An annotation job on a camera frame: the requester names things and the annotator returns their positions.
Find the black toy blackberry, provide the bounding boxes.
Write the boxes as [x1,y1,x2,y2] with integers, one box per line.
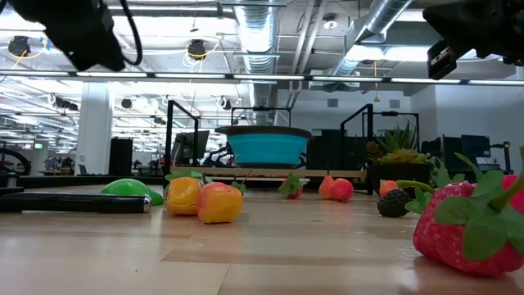
[376,188,413,219]

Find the black ceiling camera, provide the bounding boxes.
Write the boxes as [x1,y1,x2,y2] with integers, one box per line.
[7,35,32,57]
[187,39,208,61]

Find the white square pillar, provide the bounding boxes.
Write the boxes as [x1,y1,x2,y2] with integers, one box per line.
[75,84,114,176]

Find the LED light bar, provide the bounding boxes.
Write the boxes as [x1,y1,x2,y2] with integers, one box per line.
[0,69,524,87]

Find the black background monitor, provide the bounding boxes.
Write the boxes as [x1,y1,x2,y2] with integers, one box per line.
[170,129,211,167]

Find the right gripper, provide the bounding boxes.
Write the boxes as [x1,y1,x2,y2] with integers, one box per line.
[423,0,524,66]

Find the black metal frame stand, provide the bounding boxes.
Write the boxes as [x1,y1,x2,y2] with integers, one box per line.
[362,110,421,143]
[230,106,293,128]

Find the potted succulent plant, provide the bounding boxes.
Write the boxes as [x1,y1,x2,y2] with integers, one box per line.
[365,121,437,197]

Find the orange yellow toy pear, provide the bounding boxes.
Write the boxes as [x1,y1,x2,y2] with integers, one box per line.
[196,181,245,225]
[165,176,205,216]

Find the black cabinet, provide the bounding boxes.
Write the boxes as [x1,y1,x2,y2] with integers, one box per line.
[108,137,134,177]

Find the black background workstation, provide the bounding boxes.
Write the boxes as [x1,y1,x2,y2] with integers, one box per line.
[420,134,513,175]

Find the black aluminium rig frame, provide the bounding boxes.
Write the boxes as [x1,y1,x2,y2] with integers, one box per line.
[0,174,373,197]

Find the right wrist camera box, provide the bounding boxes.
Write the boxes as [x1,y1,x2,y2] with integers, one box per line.
[427,39,459,81]

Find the blue collapsible bowl grey rim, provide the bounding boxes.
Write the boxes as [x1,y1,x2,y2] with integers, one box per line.
[215,125,314,170]

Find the small orange toy fruit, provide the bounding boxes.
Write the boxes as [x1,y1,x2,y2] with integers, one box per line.
[318,174,337,201]
[378,179,400,199]

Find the green toy avocado half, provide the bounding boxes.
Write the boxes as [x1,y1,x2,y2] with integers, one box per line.
[100,178,165,207]

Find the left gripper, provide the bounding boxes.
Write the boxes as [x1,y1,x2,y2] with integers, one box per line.
[7,0,126,73]

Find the red toy strawberry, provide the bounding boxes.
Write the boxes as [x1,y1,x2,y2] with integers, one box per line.
[489,143,524,216]
[277,171,307,201]
[395,152,524,277]

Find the red orange toy peach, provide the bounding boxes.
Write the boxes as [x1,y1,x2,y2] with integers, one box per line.
[332,177,355,204]

